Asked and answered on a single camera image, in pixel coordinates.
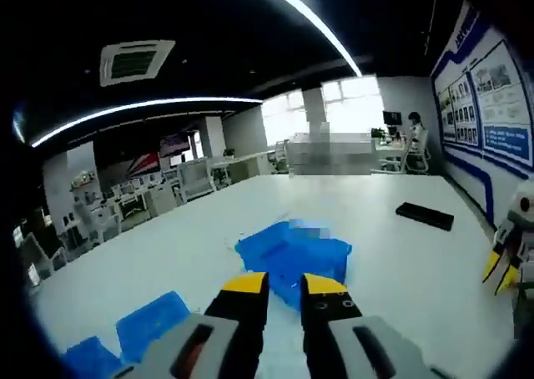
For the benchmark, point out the wall poster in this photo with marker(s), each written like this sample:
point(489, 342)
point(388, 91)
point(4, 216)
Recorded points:
point(500, 103)

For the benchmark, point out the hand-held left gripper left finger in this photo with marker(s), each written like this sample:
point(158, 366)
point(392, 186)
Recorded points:
point(242, 308)

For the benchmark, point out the red blue wall banner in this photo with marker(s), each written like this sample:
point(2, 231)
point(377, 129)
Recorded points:
point(144, 164)

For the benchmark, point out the white ceiling air vent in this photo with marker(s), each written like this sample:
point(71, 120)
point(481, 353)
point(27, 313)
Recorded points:
point(135, 62)

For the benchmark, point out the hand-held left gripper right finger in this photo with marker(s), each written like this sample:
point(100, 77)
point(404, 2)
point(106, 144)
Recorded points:
point(329, 308)

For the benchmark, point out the white office chair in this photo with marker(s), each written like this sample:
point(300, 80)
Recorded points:
point(196, 180)

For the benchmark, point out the black desk monitor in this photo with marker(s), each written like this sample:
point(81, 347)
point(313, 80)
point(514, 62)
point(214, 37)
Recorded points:
point(392, 117)

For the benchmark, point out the purple wall screen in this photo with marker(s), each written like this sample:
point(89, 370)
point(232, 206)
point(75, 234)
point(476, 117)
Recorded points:
point(175, 144)

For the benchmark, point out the black rectangular case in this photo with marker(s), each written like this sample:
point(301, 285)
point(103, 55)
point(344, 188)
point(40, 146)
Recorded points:
point(425, 217)

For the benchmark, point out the curved ceiling light strip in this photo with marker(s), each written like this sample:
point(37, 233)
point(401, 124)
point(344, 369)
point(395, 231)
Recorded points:
point(137, 105)

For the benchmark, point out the blue plastic bin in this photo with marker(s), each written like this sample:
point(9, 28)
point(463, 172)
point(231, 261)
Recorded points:
point(150, 324)
point(92, 360)
point(288, 262)

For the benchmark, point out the long ceiling light strip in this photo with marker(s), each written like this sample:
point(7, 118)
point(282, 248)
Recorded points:
point(313, 18)

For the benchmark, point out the row of white office desks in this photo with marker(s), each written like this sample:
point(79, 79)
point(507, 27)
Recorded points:
point(133, 195)

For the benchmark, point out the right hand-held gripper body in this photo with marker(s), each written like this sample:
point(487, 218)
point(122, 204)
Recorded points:
point(525, 228)

